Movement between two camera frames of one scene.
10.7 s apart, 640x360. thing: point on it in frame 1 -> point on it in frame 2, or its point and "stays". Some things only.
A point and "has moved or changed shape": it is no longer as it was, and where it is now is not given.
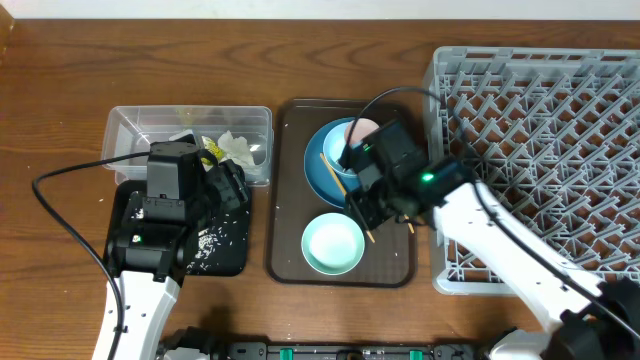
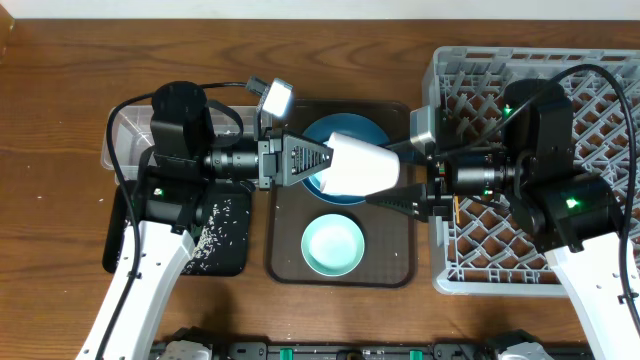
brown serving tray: (388, 261) stays
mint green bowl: (333, 243) stays
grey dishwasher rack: (552, 133) stays
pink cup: (356, 131) has moved or changed shape
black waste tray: (218, 245) stays
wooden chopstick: (409, 224) has moved or changed shape
